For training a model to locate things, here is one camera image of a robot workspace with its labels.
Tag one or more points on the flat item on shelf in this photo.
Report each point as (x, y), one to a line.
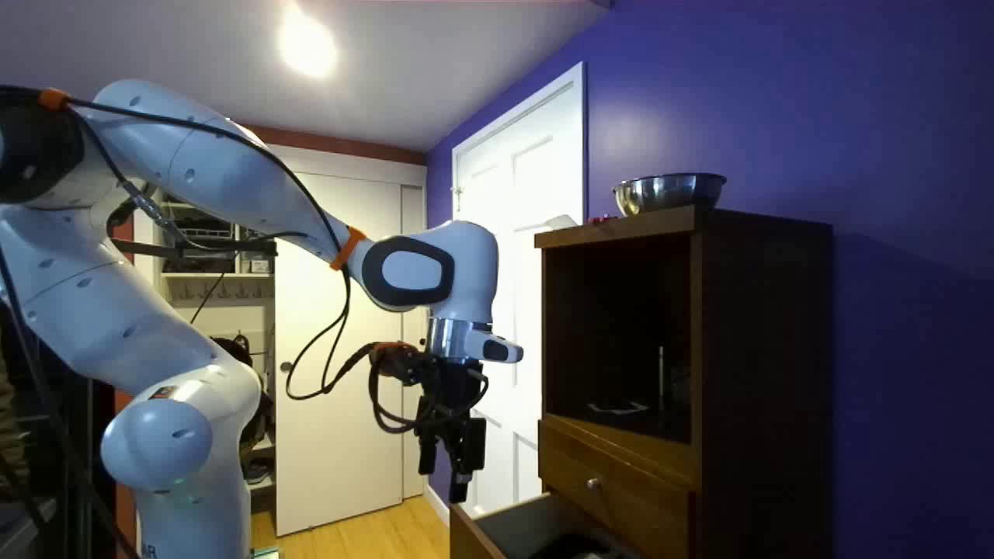
(619, 407)

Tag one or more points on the white closet doors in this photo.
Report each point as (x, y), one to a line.
(331, 455)

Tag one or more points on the closed wooden drawer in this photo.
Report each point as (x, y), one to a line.
(622, 491)

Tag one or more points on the stainless steel bowl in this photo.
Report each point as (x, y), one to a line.
(668, 191)

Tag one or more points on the white panel door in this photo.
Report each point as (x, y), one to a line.
(517, 186)

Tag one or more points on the round ceiling light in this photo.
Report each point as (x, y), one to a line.
(305, 46)

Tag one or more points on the open wooden drawer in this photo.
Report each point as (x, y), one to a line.
(539, 532)

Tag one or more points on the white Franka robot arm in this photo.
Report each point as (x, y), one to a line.
(124, 312)

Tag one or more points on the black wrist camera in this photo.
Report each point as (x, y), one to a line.
(400, 360)

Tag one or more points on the dark wooden cabinet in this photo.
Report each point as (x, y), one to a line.
(762, 393)

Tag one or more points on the silver drawer knob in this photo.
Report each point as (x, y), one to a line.
(594, 483)

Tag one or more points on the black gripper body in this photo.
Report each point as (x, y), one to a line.
(451, 415)

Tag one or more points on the small red object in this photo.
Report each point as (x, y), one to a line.
(605, 218)

